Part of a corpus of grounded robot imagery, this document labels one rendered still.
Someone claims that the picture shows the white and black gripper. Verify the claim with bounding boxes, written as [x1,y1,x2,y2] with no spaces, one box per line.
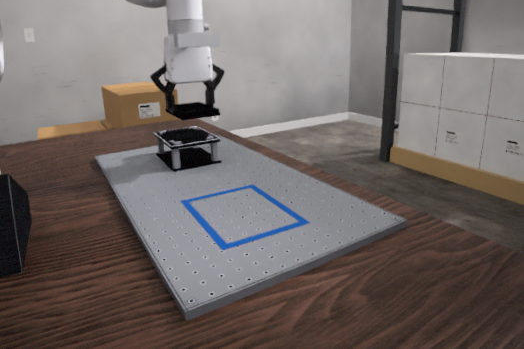
[150,34,225,113]

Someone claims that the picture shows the blue tape square outline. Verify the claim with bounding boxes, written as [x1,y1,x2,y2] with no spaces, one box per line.
[181,184,310,250]

